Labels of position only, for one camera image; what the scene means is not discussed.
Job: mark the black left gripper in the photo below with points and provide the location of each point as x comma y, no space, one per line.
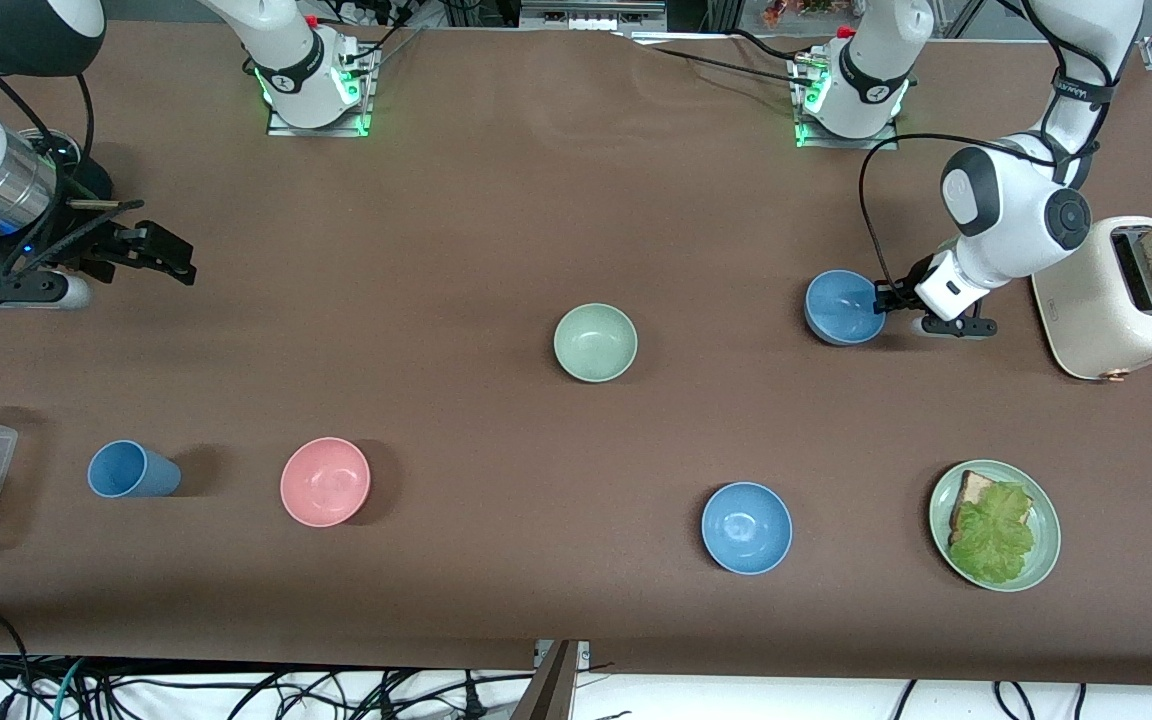
908,288

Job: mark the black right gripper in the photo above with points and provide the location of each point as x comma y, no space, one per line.
86,243

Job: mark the blue bowl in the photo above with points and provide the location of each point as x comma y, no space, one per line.
746,528
841,305

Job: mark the pale green bowl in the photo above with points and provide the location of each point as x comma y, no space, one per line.
595,342

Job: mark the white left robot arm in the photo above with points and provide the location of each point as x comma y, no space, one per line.
1006,210

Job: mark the pink bowl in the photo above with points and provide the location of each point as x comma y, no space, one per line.
325,482

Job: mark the black pot with glass lid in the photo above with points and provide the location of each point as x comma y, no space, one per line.
86,180

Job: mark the cream white toaster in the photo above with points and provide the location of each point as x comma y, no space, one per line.
1096,330

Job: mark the bread slice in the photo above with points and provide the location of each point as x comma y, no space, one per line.
971,495

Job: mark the blue plastic cup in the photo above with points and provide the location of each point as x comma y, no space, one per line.
131,470

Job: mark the green lettuce leaf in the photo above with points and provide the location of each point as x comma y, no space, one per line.
996,535

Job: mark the pale green plate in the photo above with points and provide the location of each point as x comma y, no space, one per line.
1046,540

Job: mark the brown table cloth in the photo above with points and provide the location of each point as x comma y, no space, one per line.
536,200

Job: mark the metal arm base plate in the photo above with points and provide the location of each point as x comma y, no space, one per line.
321,125
846,142

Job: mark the metal table bracket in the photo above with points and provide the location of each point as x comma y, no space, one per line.
556,680

